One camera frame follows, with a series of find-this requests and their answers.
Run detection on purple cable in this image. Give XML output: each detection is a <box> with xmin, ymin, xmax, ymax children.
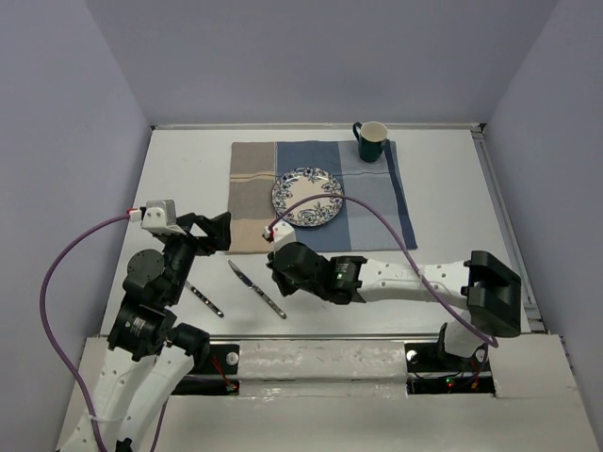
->
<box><xmin>41</xmin><ymin>212</ymin><xmax>166</xmax><ymax>452</ymax></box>
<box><xmin>269</xmin><ymin>192</ymin><xmax>499</xmax><ymax>348</ymax></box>

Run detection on blue beige checked cloth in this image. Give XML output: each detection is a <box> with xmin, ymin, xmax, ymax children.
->
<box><xmin>228</xmin><ymin>140</ymin><xmax>417</xmax><ymax>253</ymax></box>

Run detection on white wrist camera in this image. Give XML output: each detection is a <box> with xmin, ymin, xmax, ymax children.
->
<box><xmin>127</xmin><ymin>200</ymin><xmax>185</xmax><ymax>235</ymax></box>
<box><xmin>262</xmin><ymin>221</ymin><xmax>297</xmax><ymax>251</ymax></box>

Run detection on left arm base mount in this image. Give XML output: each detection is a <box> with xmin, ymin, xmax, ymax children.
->
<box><xmin>171</xmin><ymin>342</ymin><xmax>240</xmax><ymax>396</ymax></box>

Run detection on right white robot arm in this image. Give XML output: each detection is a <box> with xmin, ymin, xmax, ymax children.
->
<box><xmin>267</xmin><ymin>242</ymin><xmax>522</xmax><ymax>369</ymax></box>

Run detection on blue floral ceramic plate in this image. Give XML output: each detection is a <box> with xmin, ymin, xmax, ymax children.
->
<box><xmin>270</xmin><ymin>167</ymin><xmax>343</xmax><ymax>227</ymax></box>

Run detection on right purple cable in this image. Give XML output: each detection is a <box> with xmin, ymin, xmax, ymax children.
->
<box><xmin>269</xmin><ymin>192</ymin><xmax>499</xmax><ymax>348</ymax></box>

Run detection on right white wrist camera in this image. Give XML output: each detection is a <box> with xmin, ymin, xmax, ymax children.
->
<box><xmin>262</xmin><ymin>221</ymin><xmax>297</xmax><ymax>251</ymax></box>

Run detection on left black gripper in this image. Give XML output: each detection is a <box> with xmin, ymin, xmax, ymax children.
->
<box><xmin>159</xmin><ymin>209</ymin><xmax>232</xmax><ymax>302</ymax></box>

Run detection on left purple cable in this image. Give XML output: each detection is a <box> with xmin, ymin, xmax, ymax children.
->
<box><xmin>41</xmin><ymin>212</ymin><xmax>166</xmax><ymax>452</ymax></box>

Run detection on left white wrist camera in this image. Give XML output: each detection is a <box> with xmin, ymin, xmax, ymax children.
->
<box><xmin>127</xmin><ymin>200</ymin><xmax>185</xmax><ymax>235</ymax></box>

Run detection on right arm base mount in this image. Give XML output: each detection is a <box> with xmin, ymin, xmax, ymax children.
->
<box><xmin>405</xmin><ymin>342</ymin><xmax>496</xmax><ymax>396</ymax></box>

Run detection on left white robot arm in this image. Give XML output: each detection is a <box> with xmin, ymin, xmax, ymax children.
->
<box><xmin>61</xmin><ymin>207</ymin><xmax>231</xmax><ymax>451</ymax></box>

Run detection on steel table knife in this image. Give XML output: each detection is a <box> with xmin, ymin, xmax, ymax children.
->
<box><xmin>227</xmin><ymin>259</ymin><xmax>287</xmax><ymax>320</ymax></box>

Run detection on steel fork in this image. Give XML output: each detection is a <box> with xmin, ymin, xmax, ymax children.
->
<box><xmin>186</xmin><ymin>281</ymin><xmax>224</xmax><ymax>318</ymax></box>

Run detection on dark green mug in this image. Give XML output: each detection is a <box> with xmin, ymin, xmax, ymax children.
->
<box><xmin>352</xmin><ymin>121</ymin><xmax>389</xmax><ymax>163</ymax></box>

